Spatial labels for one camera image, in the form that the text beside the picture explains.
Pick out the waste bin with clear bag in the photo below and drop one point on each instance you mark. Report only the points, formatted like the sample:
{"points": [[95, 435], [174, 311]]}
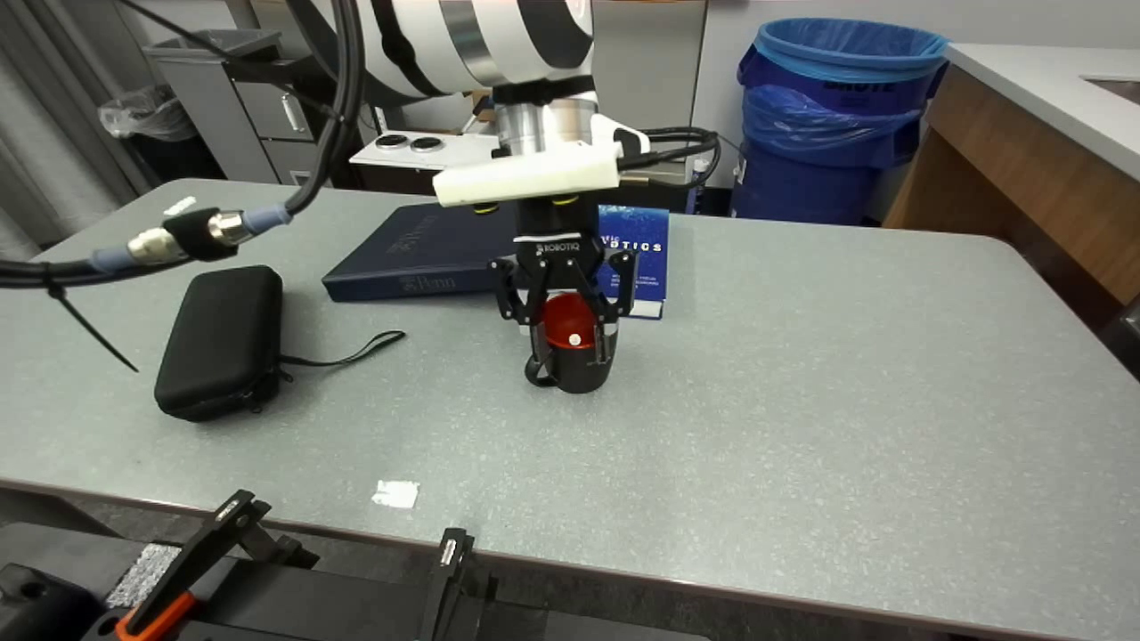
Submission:
{"points": [[144, 118]]}

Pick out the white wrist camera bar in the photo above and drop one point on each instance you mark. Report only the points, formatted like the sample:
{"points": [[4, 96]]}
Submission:
{"points": [[521, 181]]}

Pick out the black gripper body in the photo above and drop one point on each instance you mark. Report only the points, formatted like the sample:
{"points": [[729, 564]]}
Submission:
{"points": [[558, 243]]}

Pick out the blue trash bin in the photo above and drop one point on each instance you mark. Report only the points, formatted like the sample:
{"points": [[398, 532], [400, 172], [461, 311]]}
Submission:
{"points": [[822, 128]]}

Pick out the wooden counter white top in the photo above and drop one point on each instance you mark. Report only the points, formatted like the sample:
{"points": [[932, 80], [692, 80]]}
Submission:
{"points": [[1019, 153]]}

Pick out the blue hardcover book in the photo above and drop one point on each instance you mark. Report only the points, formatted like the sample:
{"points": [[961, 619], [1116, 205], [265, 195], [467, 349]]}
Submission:
{"points": [[649, 255]]}

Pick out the black mug red interior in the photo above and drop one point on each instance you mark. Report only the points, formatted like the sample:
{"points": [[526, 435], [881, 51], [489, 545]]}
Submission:
{"points": [[576, 373]]}

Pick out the black equipment base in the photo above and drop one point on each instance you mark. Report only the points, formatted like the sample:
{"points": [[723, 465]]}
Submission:
{"points": [[46, 582]]}

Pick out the small white tape strip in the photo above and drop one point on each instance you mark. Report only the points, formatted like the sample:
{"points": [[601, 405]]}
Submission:
{"points": [[181, 205]]}

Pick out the white panel board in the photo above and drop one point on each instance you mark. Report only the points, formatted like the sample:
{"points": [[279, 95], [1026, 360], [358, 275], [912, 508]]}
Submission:
{"points": [[645, 71]]}

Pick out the small white side table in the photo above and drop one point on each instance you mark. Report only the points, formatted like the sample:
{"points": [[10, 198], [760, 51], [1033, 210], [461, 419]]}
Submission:
{"points": [[398, 150]]}

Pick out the dark navy binder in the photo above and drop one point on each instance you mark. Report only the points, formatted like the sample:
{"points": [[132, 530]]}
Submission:
{"points": [[404, 255]]}

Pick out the white tape patch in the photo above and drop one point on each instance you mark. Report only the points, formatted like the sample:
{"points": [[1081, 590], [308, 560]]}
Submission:
{"points": [[398, 493]]}

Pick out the grey filing cabinet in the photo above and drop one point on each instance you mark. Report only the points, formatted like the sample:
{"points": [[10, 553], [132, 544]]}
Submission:
{"points": [[263, 118]]}

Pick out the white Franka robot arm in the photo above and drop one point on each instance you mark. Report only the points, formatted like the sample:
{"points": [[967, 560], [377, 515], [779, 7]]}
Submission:
{"points": [[474, 38]]}

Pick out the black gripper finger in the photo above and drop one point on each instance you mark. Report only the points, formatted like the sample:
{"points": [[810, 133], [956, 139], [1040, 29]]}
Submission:
{"points": [[516, 291], [618, 287]]}

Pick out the black zip tie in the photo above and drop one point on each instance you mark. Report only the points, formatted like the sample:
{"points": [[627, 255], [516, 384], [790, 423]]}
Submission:
{"points": [[89, 323]]}

